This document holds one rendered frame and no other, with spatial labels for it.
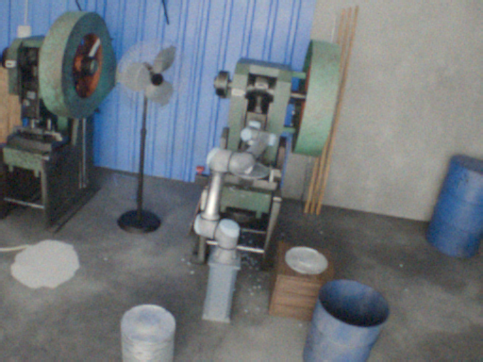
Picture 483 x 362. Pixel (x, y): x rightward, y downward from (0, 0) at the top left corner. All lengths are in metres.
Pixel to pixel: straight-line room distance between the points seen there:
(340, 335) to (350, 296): 0.40
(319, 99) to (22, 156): 2.31
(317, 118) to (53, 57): 1.78
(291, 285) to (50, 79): 2.10
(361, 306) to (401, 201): 2.26
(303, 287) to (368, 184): 2.07
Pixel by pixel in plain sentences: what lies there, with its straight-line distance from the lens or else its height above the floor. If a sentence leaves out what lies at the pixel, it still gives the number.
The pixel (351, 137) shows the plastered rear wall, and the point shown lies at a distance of 4.32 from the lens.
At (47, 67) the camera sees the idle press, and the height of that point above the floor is 1.37.
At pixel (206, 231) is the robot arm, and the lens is 2.47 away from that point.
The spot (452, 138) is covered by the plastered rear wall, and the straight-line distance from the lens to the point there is 4.63.
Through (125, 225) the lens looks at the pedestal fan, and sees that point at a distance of 3.59.
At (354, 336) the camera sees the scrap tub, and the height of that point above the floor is 0.41.
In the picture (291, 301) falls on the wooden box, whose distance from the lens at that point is 2.80.
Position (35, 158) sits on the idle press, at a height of 0.60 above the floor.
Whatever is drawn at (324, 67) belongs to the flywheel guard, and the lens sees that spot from 2.66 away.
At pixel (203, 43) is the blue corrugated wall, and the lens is 4.10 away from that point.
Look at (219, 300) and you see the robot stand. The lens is 2.67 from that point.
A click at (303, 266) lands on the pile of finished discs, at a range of 2.78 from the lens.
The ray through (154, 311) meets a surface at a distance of 2.41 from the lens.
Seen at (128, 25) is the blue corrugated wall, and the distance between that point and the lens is 4.32.
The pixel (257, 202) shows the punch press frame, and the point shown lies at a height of 0.57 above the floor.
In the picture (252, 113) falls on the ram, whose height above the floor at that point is 1.17.
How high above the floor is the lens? 1.88
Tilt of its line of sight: 24 degrees down
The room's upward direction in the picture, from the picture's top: 9 degrees clockwise
